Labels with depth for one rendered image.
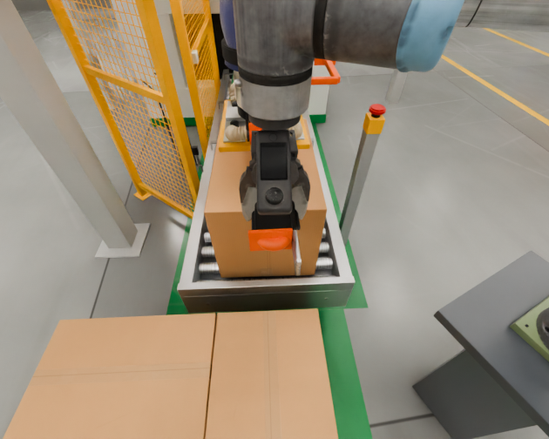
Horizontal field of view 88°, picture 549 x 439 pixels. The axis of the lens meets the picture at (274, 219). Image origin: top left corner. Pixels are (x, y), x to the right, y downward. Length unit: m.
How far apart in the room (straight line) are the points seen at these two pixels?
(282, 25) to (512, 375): 1.01
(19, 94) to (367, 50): 1.53
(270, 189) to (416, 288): 1.74
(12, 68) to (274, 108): 1.37
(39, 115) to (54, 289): 1.09
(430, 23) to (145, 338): 1.17
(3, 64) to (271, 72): 1.39
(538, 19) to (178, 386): 1.16
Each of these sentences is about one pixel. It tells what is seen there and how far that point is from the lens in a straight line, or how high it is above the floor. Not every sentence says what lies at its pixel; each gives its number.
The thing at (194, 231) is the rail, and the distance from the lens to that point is 1.37.
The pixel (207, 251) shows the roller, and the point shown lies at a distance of 1.34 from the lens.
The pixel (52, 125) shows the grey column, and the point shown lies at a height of 0.94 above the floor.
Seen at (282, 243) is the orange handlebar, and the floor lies 1.23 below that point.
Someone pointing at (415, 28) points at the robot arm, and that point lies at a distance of 0.31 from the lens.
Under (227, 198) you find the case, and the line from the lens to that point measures 0.97.
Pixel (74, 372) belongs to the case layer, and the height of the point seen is 0.54.
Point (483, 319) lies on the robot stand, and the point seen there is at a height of 0.75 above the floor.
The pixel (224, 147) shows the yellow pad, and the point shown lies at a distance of 0.92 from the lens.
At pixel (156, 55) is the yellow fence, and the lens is 1.44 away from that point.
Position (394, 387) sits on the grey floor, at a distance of 1.74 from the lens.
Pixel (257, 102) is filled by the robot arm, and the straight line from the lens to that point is 0.36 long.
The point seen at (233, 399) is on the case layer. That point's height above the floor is 0.54.
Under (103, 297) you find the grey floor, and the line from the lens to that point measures 2.08.
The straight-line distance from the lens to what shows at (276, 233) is 0.47.
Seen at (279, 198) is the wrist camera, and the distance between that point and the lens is 0.36.
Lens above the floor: 1.60
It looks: 47 degrees down
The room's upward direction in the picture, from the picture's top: straight up
